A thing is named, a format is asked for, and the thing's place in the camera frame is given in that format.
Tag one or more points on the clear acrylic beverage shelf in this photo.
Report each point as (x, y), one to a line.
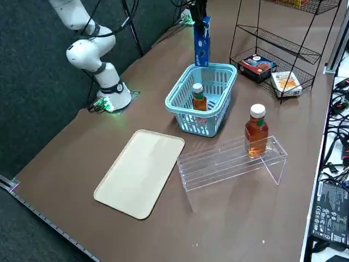
(231, 166)

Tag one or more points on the aluminium profile post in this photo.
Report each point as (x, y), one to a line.
(338, 41)

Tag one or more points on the brown chocolate cookie box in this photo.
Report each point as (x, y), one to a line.
(256, 66)

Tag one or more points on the blue Oreo cookie pack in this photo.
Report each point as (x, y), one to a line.
(202, 46)

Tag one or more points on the black labelled power adapter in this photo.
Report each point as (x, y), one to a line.
(331, 213)

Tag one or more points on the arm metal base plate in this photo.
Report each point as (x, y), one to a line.
(135, 94)

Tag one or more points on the cream rectangular tray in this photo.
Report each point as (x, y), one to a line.
(136, 174)

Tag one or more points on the white cracker box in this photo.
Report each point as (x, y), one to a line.
(286, 84)

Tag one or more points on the metal table edge rail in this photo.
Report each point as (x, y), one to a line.
(41, 213)

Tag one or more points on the amber tea bottle white cap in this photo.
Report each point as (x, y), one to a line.
(256, 136)
(199, 102)

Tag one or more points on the light blue plastic shopping basket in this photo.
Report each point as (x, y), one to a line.
(196, 122)

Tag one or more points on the yellow biscuit box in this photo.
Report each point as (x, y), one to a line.
(295, 2)

